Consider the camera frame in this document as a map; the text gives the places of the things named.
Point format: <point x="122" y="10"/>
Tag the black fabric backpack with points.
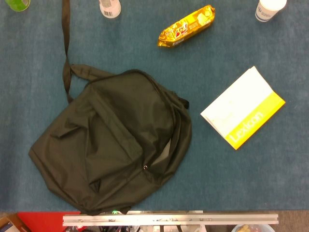
<point x="116" y="125"/>

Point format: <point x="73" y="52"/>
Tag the white yellow booklet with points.
<point x="241" y="106"/>

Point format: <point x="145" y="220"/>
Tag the gold biscuit packet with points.
<point x="186" y="26"/>

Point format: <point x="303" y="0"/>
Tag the blue felt table cover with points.
<point x="241" y="181"/>

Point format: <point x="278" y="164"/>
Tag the white plastic bottle with barcode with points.
<point x="109" y="7"/>

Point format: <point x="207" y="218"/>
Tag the pale blue bowl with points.
<point x="251" y="228"/>

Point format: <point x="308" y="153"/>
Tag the white paper cup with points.
<point x="268" y="10"/>

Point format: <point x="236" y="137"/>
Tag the red panel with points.
<point x="41" y="222"/>

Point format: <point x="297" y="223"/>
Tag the green cylindrical can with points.
<point x="17" y="4"/>

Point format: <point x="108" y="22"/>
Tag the brown cardboard box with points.
<point x="8" y="224"/>

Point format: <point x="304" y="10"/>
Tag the aluminium profile rail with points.
<point x="169" y="220"/>

